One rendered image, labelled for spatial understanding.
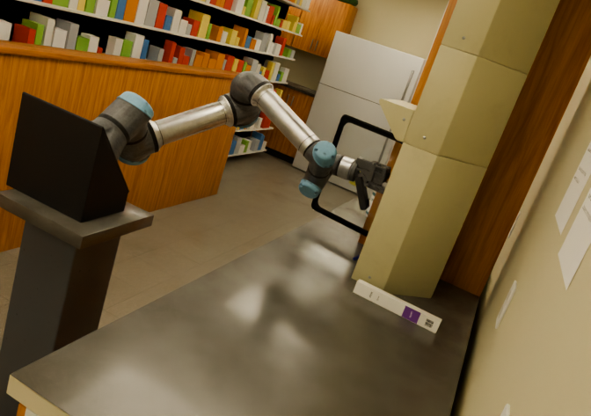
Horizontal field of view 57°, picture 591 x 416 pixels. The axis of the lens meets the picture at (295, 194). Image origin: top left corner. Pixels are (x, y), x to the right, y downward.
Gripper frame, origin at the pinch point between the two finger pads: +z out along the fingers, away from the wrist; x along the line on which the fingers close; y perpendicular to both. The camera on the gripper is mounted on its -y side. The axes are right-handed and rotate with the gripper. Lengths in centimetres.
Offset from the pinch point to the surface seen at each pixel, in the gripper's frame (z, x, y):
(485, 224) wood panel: 26.5, 23.0, -3.7
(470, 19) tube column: 2, -14, 57
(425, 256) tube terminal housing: 13.0, -6.6, -14.3
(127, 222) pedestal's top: -68, -50, -27
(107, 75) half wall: -201, 82, -13
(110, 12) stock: -251, 131, 19
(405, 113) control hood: -6.6, -14.1, 26.8
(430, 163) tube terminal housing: 5.2, -14.1, 15.3
